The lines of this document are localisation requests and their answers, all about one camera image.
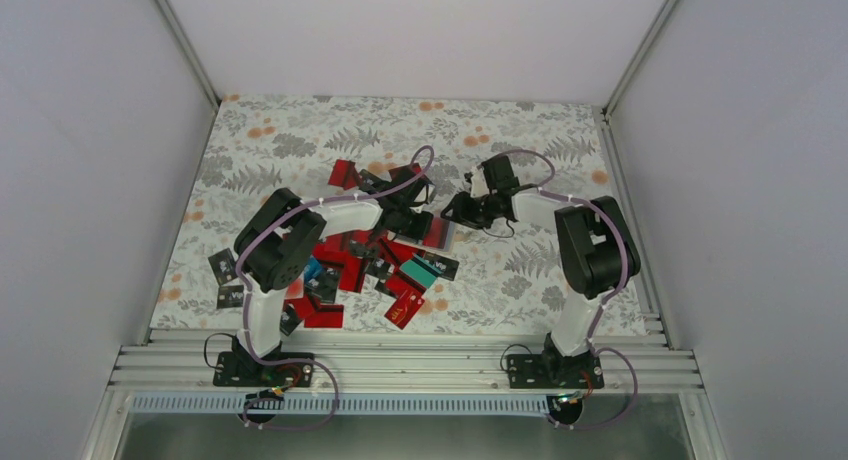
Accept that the red card black stripe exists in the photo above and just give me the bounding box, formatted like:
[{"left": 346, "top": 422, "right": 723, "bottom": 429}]
[{"left": 422, "top": 218, "right": 455, "bottom": 250}]

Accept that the beige leather card holder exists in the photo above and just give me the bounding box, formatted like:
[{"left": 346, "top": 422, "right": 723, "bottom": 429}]
[{"left": 394, "top": 218, "right": 456, "bottom": 252}]

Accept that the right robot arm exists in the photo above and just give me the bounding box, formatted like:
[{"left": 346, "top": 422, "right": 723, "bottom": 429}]
[{"left": 441, "top": 154, "right": 641, "bottom": 387}]

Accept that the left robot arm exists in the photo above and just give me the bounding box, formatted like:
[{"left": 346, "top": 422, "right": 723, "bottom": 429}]
[{"left": 232, "top": 165, "right": 433, "bottom": 385}]

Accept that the teal card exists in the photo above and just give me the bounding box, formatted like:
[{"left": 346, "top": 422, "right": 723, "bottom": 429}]
[{"left": 399, "top": 256, "right": 442, "bottom": 290}]

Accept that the black vip card upper right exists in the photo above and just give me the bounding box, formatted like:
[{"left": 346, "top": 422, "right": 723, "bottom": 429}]
[{"left": 425, "top": 253, "right": 459, "bottom": 281}]

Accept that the black vip card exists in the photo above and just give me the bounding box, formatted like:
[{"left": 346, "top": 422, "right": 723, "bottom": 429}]
[
  {"left": 425, "top": 253, "right": 459, "bottom": 281},
  {"left": 216, "top": 284, "right": 245, "bottom": 310},
  {"left": 207, "top": 248, "right": 240, "bottom": 286}
]

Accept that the red card top left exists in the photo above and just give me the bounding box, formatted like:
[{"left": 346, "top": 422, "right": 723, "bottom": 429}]
[{"left": 328, "top": 159, "right": 359, "bottom": 190}]

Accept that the blue card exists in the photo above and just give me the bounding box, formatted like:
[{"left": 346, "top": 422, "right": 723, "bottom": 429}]
[{"left": 303, "top": 256, "right": 324, "bottom": 282}]

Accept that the red card bottom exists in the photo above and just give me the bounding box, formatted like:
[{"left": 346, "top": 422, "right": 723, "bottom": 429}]
[{"left": 303, "top": 310, "right": 344, "bottom": 329}]

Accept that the black vip card far left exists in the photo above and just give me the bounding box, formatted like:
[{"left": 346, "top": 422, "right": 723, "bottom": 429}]
[{"left": 207, "top": 248, "right": 240, "bottom": 286}]

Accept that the black vip card left lower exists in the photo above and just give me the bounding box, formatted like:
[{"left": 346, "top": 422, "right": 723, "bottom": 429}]
[{"left": 216, "top": 284, "right": 245, "bottom": 310}]

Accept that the floral table mat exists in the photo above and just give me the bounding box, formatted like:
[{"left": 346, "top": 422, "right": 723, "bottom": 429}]
[{"left": 151, "top": 95, "right": 645, "bottom": 340}]

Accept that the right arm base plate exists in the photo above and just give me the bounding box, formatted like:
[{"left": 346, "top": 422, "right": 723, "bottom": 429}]
[{"left": 504, "top": 352, "right": 605, "bottom": 390}]

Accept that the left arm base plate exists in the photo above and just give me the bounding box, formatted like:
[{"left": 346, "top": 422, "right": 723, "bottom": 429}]
[{"left": 212, "top": 352, "right": 315, "bottom": 388}]

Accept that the aluminium rail frame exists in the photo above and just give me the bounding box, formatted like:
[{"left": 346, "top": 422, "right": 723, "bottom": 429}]
[{"left": 83, "top": 322, "right": 725, "bottom": 459}]

